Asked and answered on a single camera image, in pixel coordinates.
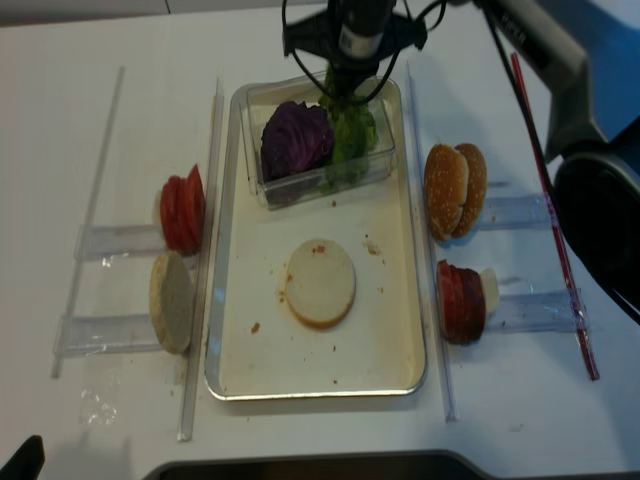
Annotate sesame bun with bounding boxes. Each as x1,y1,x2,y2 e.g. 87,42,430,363
452,143,487,239
424,144,469,242

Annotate dark red meat patties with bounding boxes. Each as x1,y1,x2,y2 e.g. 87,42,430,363
457,268,486,344

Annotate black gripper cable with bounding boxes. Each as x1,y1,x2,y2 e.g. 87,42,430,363
280,0,449,106

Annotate clear plastic salad box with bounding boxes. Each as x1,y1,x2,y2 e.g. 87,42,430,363
241,77,396,210

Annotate silver metal tray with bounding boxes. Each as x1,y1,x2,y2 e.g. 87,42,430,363
204,78,430,401

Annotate clear pusher track upper left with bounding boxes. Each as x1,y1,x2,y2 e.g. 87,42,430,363
74,224,166,261

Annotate upright bun slice left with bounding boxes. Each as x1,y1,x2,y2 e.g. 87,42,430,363
149,251,195,355

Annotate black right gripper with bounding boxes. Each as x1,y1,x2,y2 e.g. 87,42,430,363
281,1,428,100

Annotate green lettuce leaf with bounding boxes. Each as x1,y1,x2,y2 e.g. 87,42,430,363
317,65,379,194

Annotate left tomato slices stack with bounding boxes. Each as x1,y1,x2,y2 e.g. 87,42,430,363
159,165,206,255

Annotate clear rail right of tray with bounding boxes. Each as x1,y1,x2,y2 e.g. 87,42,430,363
406,63,459,423

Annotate clear rail of tray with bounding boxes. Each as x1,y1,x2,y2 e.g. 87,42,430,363
406,63,459,423
177,77,224,442

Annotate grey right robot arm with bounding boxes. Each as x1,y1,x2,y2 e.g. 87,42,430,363
282,1,639,319

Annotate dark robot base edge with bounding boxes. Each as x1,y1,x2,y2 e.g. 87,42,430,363
146,450,493,479

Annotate clear rail left of tray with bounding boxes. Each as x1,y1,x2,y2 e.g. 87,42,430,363
177,77,224,442

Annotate bun bottom on tray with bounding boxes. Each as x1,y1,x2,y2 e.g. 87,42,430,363
284,238,356,329

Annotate rear sesame bun top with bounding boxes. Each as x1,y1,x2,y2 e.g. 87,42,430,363
452,143,487,239

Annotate white cheese slice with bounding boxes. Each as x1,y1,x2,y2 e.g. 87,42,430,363
480,268,500,316

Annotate clear pusher track upper right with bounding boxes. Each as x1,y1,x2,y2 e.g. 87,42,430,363
476,193,558,230

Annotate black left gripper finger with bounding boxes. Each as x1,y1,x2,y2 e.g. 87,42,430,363
0,435,45,480

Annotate clear pusher track lower left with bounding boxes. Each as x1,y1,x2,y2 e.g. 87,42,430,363
53,314,162,358

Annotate red plastic rail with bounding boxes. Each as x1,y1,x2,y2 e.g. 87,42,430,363
508,52,600,381

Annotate purple cabbage leaf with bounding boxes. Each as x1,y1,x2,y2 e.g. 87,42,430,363
260,101,334,183

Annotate clear pusher track lower right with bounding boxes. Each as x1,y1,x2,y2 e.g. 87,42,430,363
485,290,587,334

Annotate clear pusher track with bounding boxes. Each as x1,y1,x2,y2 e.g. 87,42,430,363
53,314,162,358
485,290,587,334
476,193,558,230
74,224,166,261

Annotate clear rail far left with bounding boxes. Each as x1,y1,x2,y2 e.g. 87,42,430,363
51,65,126,379

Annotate front sesame bun top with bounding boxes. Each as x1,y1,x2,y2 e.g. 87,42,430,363
424,144,469,242

